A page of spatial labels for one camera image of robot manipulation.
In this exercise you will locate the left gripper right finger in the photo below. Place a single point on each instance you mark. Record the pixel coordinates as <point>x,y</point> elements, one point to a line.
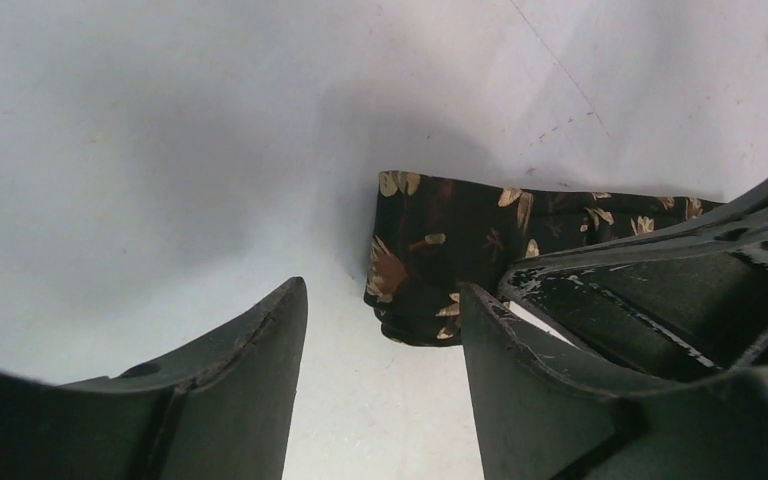
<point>544,409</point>

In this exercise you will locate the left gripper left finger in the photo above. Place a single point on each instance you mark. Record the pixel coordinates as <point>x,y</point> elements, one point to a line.
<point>218,407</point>

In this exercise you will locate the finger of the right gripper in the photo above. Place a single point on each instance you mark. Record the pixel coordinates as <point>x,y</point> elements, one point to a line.
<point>681,303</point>

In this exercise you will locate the black gold floral tie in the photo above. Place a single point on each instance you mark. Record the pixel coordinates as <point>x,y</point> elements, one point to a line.
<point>432,234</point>

